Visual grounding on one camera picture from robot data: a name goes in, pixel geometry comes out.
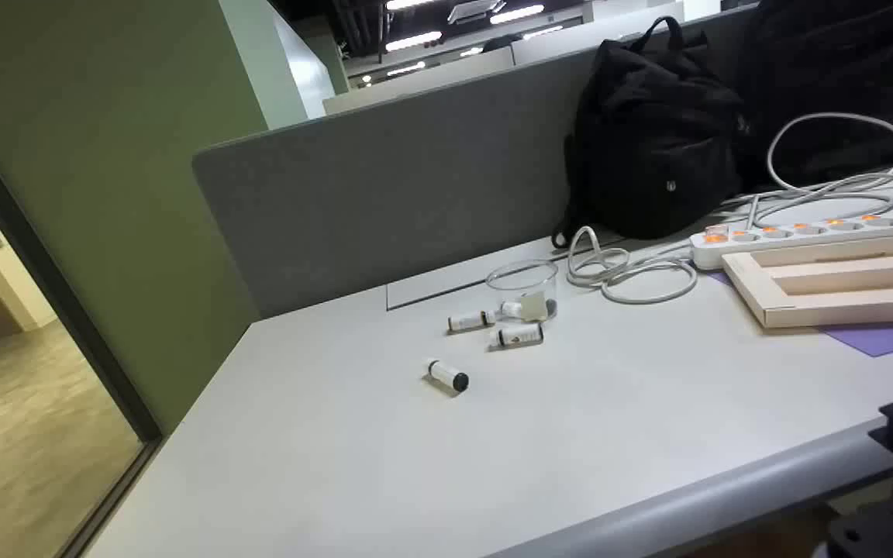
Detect white power strip orange switches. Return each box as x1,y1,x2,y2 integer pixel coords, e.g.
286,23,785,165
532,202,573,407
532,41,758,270
689,202,893,272

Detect small white labelled bottle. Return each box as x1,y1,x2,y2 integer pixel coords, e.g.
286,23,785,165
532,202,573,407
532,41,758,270
487,318,549,352
493,295,559,323
445,307,495,338

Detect clear plastic cup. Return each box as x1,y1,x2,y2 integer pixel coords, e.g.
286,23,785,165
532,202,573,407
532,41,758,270
487,259,559,323

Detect white bottle with black cap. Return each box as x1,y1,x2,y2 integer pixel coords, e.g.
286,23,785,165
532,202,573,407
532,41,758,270
423,356,476,401

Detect grey desk divider panel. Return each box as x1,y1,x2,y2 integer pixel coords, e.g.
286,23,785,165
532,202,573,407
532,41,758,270
190,5,764,323

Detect ceiling light strip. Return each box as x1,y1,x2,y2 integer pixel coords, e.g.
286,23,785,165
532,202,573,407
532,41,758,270
487,0,549,27
381,27,446,56

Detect black backpack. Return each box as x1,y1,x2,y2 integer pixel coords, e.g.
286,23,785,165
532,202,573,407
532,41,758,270
553,12,754,250

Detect large black fabric bag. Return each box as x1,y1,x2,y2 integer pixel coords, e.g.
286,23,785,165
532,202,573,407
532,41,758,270
739,0,893,190

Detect purple mat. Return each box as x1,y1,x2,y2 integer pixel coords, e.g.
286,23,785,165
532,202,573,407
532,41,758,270
706,270,893,359

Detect white power cable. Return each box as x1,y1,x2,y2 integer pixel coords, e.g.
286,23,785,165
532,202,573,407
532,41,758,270
566,107,893,307

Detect light wooden frame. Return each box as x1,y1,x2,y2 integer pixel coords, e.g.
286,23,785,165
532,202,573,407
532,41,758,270
719,244,893,335

